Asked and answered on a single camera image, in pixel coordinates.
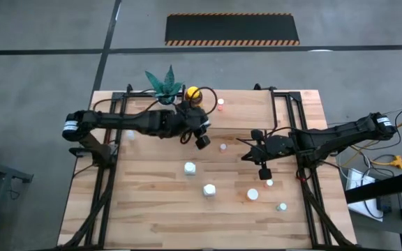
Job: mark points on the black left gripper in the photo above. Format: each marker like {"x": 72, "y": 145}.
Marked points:
{"x": 190, "y": 120}

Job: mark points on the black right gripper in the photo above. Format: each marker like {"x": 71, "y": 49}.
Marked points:
{"x": 274, "y": 148}

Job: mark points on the brown bottle yellow cap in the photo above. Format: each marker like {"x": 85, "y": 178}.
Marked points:
{"x": 193, "y": 93}

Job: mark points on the small pink bottle white cap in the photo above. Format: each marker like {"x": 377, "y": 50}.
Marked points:
{"x": 223, "y": 147}

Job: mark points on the small orange bottle white cap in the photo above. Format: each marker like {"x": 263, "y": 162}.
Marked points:
{"x": 269, "y": 182}
{"x": 221, "y": 102}

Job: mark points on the large orange bottle white cap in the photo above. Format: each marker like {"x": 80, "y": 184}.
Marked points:
{"x": 252, "y": 194}

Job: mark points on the white medicine bottle blue label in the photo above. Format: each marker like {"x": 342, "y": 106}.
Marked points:
{"x": 190, "y": 168}
{"x": 209, "y": 190}

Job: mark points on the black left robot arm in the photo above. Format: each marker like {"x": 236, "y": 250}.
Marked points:
{"x": 124, "y": 121}

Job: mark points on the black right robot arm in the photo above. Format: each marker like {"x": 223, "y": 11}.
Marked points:
{"x": 344, "y": 132}

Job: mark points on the wooden shelf black metal legs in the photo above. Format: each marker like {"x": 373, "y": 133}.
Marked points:
{"x": 246, "y": 111}

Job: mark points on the white plant pot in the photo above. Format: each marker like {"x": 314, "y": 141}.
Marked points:
{"x": 160, "y": 101}

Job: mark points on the green succulent plant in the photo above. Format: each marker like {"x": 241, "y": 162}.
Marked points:
{"x": 166, "y": 87}

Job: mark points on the small green bottle white cap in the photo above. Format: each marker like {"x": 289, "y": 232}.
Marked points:
{"x": 283, "y": 206}

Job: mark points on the black floor mat hazard stripes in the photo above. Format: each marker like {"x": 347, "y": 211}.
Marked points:
{"x": 232, "y": 29}

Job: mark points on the white paper box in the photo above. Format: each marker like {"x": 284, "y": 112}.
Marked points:
{"x": 356, "y": 181}

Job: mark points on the yellow power splitter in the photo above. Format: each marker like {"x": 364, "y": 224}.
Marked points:
{"x": 398, "y": 161}

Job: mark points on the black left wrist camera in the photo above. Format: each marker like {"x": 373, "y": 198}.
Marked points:
{"x": 203, "y": 142}

